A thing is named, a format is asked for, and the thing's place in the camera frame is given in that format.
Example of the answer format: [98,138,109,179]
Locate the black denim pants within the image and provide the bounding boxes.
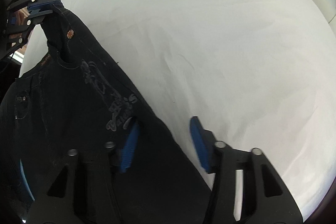
[1,3,210,223]

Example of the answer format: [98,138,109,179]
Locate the white bed sheet mattress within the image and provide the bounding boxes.
[19,0,336,222]

